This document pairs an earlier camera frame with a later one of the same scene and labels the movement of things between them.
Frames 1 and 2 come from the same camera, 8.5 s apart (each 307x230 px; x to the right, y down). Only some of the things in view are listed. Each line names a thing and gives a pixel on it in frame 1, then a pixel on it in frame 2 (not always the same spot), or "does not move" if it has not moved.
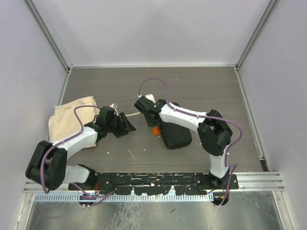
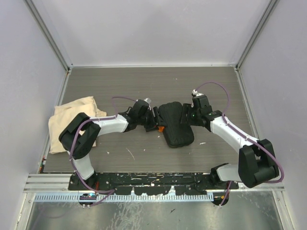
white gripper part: (150, 97) → (195, 92)
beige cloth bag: (64, 122) does not move
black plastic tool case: (175, 135) does not move
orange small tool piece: (156, 131) → (160, 129)
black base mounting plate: (158, 183) does not move
